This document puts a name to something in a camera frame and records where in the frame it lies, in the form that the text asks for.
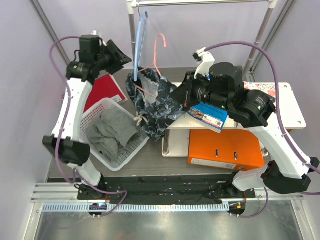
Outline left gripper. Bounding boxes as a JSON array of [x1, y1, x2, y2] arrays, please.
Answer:
[[94, 40, 131, 75]]

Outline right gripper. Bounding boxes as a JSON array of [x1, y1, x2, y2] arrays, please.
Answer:
[[170, 70, 231, 112]]

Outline pink wire hanger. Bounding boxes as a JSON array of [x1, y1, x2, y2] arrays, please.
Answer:
[[133, 33, 168, 99]]

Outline light blue hanger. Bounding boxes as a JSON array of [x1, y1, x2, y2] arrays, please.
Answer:
[[133, 11, 149, 83]]

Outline dark floral shorts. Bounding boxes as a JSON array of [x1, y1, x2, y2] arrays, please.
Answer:
[[125, 67, 186, 142]]

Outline grey shorts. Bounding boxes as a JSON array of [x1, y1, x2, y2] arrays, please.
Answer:
[[86, 108, 140, 162]]

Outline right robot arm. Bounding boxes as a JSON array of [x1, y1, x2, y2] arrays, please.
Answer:
[[170, 62, 320, 198]]

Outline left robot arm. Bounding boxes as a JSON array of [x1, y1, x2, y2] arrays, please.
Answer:
[[42, 34, 132, 200]]

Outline blue paperback book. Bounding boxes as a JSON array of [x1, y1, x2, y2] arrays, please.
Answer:
[[185, 102, 228, 133]]

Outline red notebook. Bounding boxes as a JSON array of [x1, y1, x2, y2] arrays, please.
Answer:
[[83, 74, 128, 113]]

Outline white two-tier shelf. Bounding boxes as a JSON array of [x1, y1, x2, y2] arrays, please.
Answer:
[[161, 81, 308, 158]]

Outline orange binder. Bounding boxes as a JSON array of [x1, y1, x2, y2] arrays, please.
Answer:
[[187, 129, 265, 171]]

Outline floral Little Women book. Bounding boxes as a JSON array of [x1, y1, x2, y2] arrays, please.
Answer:
[[244, 81, 276, 104]]

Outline white plastic basket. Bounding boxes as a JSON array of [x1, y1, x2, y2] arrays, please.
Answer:
[[80, 98, 149, 172]]

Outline clothes rack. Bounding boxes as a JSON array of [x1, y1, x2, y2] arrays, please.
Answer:
[[125, 0, 296, 78]]

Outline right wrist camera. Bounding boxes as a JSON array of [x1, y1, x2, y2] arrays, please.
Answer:
[[192, 47, 216, 79]]

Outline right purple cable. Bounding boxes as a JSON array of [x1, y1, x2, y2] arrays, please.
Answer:
[[204, 41, 320, 218]]

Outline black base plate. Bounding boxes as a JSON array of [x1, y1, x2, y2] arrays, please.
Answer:
[[75, 174, 256, 206]]

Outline white cable duct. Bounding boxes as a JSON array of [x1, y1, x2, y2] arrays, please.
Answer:
[[42, 202, 230, 213]]

